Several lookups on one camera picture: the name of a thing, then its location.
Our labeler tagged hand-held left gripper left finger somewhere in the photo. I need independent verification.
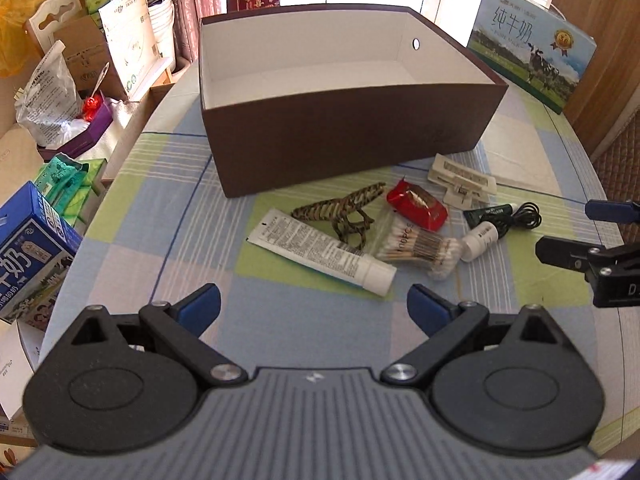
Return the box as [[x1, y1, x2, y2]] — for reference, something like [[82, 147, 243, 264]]
[[70, 283, 249, 387]]

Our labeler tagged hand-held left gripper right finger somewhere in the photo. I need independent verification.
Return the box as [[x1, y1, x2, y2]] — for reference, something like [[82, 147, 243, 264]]
[[380, 283, 571, 387]]

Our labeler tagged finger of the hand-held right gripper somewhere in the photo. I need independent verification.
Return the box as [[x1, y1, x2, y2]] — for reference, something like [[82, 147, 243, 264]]
[[535, 236, 608, 273], [586, 199, 640, 223]]

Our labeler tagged cotton swab pack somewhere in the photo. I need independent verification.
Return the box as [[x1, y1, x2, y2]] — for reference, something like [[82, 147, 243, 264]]
[[367, 207, 466, 281]]

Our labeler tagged small white bottle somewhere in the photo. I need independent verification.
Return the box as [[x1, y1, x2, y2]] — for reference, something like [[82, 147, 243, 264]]
[[460, 221, 501, 262]]

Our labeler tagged white printed tube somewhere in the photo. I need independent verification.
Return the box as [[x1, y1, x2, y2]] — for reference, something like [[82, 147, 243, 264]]
[[247, 208, 397, 296]]

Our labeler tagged striped hair clip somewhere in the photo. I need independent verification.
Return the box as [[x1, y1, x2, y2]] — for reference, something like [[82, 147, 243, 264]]
[[291, 183, 387, 250]]

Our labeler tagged checked tablecloth covered desktop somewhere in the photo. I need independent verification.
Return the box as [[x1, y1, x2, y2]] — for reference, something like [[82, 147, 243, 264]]
[[40, 57, 640, 461]]

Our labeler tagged brown quilted chair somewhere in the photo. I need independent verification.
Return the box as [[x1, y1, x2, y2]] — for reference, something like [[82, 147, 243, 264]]
[[590, 120, 640, 201]]

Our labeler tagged small dark green tube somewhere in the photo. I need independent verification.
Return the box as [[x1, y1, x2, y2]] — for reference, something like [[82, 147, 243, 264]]
[[463, 203, 518, 226]]

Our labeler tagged red snack packet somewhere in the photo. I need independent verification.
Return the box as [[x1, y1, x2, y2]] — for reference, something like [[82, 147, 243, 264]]
[[386, 178, 449, 232]]

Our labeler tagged beige plastic clip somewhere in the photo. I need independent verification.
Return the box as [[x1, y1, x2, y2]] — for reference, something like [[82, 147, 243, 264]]
[[427, 153, 499, 207]]

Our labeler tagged green tissue pack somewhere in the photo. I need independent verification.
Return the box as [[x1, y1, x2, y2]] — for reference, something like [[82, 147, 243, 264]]
[[65, 159, 108, 226]]

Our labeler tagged blue milk carton case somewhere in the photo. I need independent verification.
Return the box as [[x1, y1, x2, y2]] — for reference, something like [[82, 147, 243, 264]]
[[0, 181, 83, 331]]

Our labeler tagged white printed box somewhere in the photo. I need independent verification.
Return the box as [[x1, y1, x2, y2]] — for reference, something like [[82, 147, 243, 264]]
[[0, 317, 48, 446]]

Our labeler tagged brown wooden panel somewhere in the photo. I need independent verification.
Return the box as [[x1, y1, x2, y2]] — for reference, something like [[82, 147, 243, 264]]
[[550, 0, 640, 156]]

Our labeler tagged teal tissue pack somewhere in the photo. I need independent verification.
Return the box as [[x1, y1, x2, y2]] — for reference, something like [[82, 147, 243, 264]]
[[35, 154, 88, 211]]

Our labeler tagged cow print milk carton case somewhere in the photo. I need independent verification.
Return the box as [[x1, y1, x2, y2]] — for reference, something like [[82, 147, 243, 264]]
[[467, 0, 597, 115]]

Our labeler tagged purple box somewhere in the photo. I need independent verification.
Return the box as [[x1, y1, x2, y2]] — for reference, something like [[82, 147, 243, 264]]
[[37, 92, 115, 161]]

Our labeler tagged metal spoon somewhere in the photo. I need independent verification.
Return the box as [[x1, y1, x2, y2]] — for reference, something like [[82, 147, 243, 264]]
[[89, 62, 111, 102]]

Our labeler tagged clear printed plastic bag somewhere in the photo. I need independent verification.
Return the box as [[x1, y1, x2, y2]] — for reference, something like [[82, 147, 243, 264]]
[[15, 40, 86, 148]]

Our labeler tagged brown corrugated cardboard box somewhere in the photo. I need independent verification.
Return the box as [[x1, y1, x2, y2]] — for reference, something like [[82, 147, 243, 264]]
[[54, 14, 131, 103]]

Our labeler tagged white paper bag green print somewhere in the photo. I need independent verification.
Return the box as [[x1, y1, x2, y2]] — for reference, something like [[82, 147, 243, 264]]
[[98, 0, 166, 101]]

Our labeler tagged white shopping bag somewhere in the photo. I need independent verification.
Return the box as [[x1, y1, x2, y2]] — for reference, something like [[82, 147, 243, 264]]
[[145, 0, 177, 63]]

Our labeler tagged pink curtain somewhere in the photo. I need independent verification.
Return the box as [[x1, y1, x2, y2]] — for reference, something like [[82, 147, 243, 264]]
[[165, 0, 223, 73]]

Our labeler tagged yellow plastic bag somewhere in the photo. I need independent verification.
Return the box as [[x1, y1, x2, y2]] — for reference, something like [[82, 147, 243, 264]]
[[0, 0, 48, 78]]

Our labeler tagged black cable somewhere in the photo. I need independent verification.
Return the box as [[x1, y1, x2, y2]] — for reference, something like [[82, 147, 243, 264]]
[[492, 201, 543, 238]]

